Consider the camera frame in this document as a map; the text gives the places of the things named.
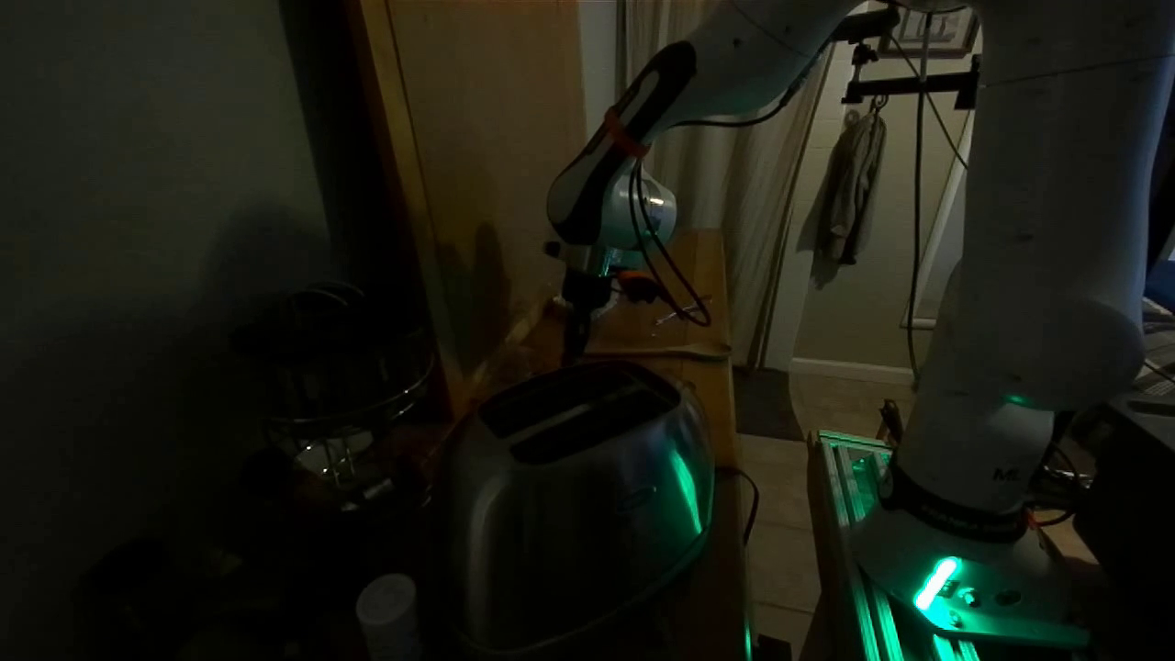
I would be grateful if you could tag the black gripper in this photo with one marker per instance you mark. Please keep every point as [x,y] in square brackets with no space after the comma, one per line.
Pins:
[589,295]

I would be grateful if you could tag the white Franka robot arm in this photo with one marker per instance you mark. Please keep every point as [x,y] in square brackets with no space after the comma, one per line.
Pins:
[1052,242]

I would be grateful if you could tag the small white cup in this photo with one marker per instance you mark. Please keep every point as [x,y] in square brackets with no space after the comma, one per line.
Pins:
[386,612]

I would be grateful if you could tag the stainless steel toaster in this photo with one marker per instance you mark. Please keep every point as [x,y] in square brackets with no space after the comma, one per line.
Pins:
[575,516]

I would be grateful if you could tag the wooden cabinet panel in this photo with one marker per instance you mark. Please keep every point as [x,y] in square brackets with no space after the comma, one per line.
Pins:
[488,158]

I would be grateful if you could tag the pale window curtain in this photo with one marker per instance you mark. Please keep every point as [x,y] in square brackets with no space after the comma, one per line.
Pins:
[721,183]

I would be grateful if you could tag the dark glass jar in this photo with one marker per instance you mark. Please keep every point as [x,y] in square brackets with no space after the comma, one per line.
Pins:
[334,392]

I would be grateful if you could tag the hanging grey cloth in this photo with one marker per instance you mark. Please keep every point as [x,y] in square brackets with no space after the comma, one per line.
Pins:
[851,196]

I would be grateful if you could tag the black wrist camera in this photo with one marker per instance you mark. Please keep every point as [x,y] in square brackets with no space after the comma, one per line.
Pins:
[635,287]

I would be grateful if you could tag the aluminium mounting frame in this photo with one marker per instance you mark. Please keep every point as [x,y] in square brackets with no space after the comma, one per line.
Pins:
[858,471]

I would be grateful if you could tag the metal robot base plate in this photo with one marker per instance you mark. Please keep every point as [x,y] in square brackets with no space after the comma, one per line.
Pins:
[895,564]

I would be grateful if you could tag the black wall bracket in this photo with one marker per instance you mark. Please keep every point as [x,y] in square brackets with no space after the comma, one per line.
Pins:
[911,83]

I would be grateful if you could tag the framed wall picture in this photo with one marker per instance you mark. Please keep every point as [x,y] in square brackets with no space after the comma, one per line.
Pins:
[939,34]

